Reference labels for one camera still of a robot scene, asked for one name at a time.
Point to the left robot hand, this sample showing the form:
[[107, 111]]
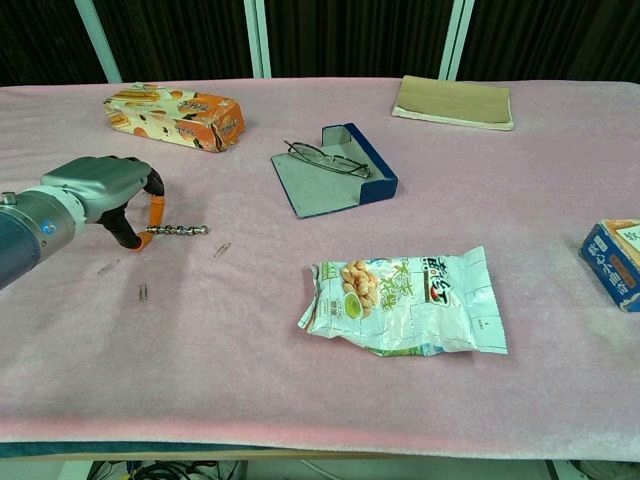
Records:
[[100, 177]]

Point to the paper clip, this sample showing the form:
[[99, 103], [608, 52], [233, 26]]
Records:
[[108, 268], [143, 292], [222, 250]]

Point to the magnetic bead chain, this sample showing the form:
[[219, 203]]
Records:
[[177, 230]]

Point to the orange biscuit box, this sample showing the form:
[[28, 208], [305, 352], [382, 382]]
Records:
[[170, 117]]

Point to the blue open glasses case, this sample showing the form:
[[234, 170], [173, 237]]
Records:
[[320, 192]]

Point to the thin-framed eyeglasses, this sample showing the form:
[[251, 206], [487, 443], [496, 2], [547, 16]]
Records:
[[345, 163]]

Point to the white green snack bag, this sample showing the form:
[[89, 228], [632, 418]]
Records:
[[400, 300]]

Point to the pink table cloth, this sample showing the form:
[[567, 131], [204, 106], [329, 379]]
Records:
[[350, 400]]

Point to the blue snack box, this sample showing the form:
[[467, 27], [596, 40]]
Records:
[[612, 265]]

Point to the pale partition post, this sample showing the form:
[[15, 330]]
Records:
[[100, 42], [456, 37], [257, 37]]

